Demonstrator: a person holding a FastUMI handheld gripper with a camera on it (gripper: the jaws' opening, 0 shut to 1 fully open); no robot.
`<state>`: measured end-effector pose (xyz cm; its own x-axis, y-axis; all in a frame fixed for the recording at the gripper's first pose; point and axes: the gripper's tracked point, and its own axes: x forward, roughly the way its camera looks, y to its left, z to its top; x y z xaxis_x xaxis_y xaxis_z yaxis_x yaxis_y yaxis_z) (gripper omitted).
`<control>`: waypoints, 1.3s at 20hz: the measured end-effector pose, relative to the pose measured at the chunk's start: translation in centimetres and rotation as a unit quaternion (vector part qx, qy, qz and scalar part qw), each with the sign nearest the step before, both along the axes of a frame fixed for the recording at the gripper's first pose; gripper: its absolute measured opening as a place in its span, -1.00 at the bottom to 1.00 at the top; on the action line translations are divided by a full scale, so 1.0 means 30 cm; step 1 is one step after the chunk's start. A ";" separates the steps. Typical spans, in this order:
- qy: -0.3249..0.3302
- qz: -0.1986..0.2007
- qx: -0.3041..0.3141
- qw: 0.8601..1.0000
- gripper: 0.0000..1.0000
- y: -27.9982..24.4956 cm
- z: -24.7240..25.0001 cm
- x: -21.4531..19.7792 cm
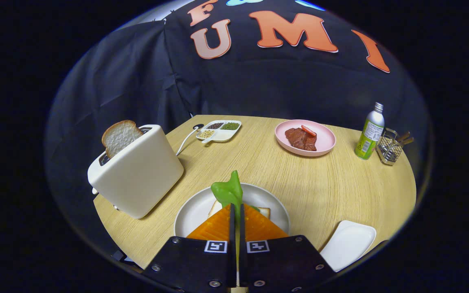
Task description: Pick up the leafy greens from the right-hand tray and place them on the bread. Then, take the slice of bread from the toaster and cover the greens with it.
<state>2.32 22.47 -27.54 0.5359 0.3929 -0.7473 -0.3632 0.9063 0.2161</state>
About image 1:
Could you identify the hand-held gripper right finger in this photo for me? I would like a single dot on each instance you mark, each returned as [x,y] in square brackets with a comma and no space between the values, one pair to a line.
[283,264]

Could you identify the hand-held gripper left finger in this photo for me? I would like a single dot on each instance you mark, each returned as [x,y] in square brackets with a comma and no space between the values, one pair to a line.
[193,264]

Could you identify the green lettuce leaf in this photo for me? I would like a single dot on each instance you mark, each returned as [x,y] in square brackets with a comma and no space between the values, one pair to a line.
[228,191]

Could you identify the toasted bread slice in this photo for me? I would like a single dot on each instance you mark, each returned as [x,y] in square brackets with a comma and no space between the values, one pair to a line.
[120,136]

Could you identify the white round plate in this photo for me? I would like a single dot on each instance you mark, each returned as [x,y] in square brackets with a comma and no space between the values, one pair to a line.
[193,211]

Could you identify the white bread slice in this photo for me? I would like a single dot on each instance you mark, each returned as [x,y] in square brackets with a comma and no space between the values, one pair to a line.
[264,211]

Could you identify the white rectangular plate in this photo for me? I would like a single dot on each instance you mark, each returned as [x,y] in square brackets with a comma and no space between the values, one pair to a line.
[348,244]

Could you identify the white toaster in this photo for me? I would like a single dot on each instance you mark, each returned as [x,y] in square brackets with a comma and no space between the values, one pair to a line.
[141,179]

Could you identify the brown meat slice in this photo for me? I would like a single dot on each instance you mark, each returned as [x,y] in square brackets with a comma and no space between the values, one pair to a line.
[299,141]

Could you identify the pink round plate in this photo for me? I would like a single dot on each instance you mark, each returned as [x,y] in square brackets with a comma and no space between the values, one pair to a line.
[325,140]

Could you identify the white divided spice dish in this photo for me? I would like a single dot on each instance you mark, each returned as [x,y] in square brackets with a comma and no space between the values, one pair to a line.
[223,135]

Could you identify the red sausage slice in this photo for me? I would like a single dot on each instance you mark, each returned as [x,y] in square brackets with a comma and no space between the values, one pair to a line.
[308,130]

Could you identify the green label metal bottle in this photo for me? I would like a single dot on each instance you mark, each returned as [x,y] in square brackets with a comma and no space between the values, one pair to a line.
[369,138]

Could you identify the black backdrop cloth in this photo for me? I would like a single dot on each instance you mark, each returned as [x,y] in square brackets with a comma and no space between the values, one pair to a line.
[259,89]

